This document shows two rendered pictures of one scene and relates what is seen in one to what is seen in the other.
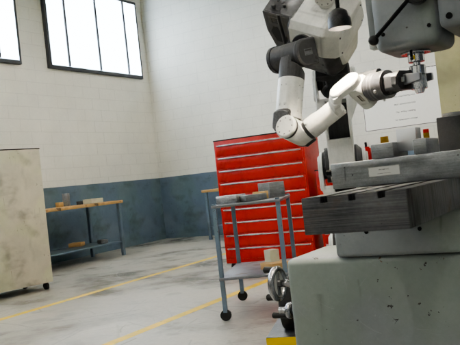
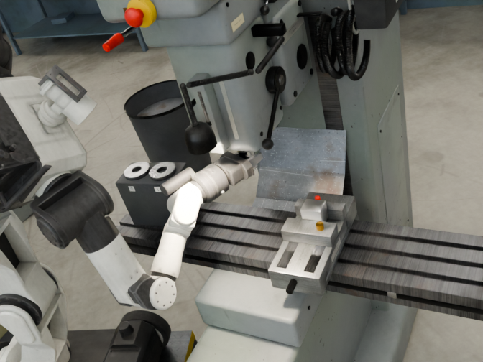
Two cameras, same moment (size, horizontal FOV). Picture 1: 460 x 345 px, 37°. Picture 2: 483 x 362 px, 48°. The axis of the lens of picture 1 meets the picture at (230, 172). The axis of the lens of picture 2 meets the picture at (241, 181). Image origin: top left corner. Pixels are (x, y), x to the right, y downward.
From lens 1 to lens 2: 2.31 m
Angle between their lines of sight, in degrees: 86
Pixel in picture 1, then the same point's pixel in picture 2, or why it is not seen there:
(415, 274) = (325, 304)
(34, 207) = not seen: outside the picture
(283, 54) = (89, 215)
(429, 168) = (348, 223)
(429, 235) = not seen: hidden behind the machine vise
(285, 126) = (166, 294)
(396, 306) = (322, 336)
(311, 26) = (70, 158)
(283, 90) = (123, 257)
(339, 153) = (39, 287)
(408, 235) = not seen: hidden behind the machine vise
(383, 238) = (315, 300)
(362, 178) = (330, 268)
